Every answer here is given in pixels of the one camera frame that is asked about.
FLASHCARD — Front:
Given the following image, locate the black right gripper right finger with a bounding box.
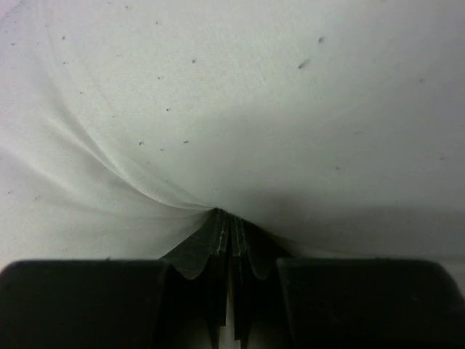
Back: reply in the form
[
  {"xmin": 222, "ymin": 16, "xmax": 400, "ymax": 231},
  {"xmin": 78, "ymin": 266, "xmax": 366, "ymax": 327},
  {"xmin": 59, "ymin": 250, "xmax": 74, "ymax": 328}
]
[{"xmin": 230, "ymin": 217, "xmax": 464, "ymax": 348}]

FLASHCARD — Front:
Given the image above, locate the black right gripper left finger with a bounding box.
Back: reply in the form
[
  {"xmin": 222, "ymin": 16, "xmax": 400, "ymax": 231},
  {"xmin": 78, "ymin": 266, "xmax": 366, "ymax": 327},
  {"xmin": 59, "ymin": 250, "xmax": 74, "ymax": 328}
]
[{"xmin": 1, "ymin": 209, "xmax": 230, "ymax": 348}]

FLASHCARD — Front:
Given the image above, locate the white pillow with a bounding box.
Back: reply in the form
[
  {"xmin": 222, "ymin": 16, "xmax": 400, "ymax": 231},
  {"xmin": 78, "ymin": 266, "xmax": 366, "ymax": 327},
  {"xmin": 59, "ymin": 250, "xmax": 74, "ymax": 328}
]
[{"xmin": 0, "ymin": 0, "xmax": 465, "ymax": 272}]

